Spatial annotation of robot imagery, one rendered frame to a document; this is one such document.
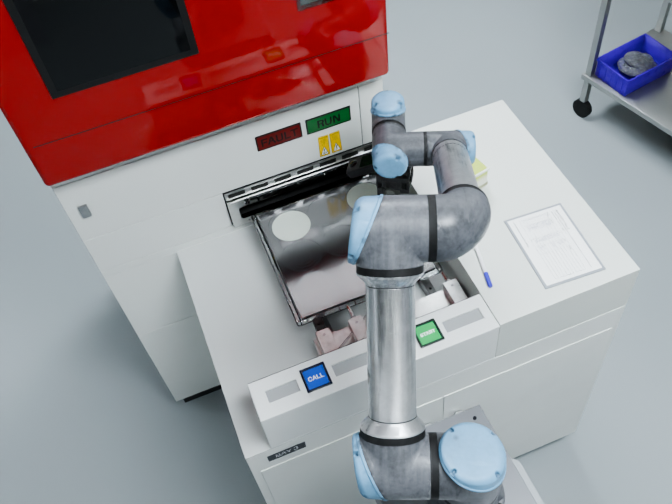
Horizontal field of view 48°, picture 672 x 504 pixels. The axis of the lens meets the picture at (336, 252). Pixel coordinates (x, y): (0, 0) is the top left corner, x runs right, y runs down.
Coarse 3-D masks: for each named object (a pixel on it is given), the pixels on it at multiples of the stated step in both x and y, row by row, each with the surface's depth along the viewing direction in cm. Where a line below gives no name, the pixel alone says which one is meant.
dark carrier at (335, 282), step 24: (336, 192) 199; (264, 216) 196; (312, 216) 194; (336, 216) 194; (312, 240) 190; (336, 240) 189; (288, 264) 186; (312, 264) 185; (336, 264) 184; (432, 264) 182; (288, 288) 182; (312, 288) 181; (336, 288) 180; (360, 288) 180; (312, 312) 177
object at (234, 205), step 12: (324, 168) 198; (336, 168) 199; (288, 180) 197; (300, 180) 197; (312, 180) 199; (348, 180) 204; (252, 192) 195; (264, 192) 195; (276, 192) 197; (312, 192) 203; (228, 204) 194; (240, 204) 195; (276, 204) 202; (288, 204) 202; (240, 216) 199
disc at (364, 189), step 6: (354, 186) 199; (360, 186) 199; (366, 186) 199; (372, 186) 199; (348, 192) 198; (354, 192) 198; (360, 192) 198; (366, 192) 198; (372, 192) 197; (348, 198) 197; (354, 198) 197
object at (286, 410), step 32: (416, 320) 166; (448, 320) 166; (480, 320) 164; (352, 352) 163; (416, 352) 161; (448, 352) 163; (480, 352) 169; (256, 384) 160; (288, 384) 160; (352, 384) 158; (416, 384) 169; (288, 416) 158; (320, 416) 163
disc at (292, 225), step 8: (280, 216) 195; (288, 216) 195; (296, 216) 195; (304, 216) 194; (280, 224) 194; (288, 224) 193; (296, 224) 193; (304, 224) 193; (280, 232) 192; (288, 232) 192; (296, 232) 191; (304, 232) 191; (288, 240) 190
